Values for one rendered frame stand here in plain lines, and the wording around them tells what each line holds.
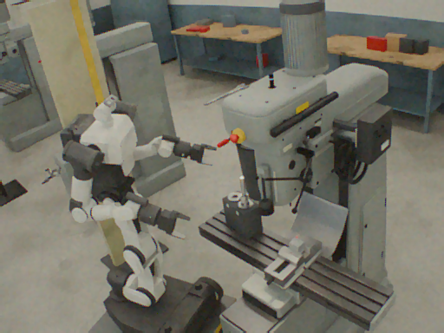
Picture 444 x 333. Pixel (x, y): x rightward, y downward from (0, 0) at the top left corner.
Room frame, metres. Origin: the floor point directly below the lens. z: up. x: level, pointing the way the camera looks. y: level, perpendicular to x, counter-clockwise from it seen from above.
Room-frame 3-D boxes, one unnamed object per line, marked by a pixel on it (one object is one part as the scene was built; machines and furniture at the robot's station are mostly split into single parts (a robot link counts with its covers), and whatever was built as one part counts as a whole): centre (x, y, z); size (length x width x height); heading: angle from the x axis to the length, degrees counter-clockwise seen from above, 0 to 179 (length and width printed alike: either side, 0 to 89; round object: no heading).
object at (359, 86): (2.01, -0.65, 1.66); 0.80 x 0.23 x 0.20; 129
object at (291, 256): (1.60, -0.27, 1.01); 0.12 x 0.06 x 0.04; 40
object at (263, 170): (1.63, -0.18, 1.45); 0.04 x 0.04 x 0.21; 39
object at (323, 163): (1.82, -0.42, 1.47); 0.24 x 0.19 x 0.26; 39
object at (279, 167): (1.70, -0.27, 1.47); 0.21 x 0.19 x 0.32; 39
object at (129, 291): (1.87, 0.59, 0.68); 0.21 x 0.20 x 0.13; 57
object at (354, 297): (1.70, -0.26, 0.88); 1.24 x 0.23 x 0.08; 39
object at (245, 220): (2.01, -0.07, 1.02); 0.22 x 0.12 x 0.20; 29
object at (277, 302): (1.70, -0.27, 0.78); 0.50 x 0.35 x 0.12; 129
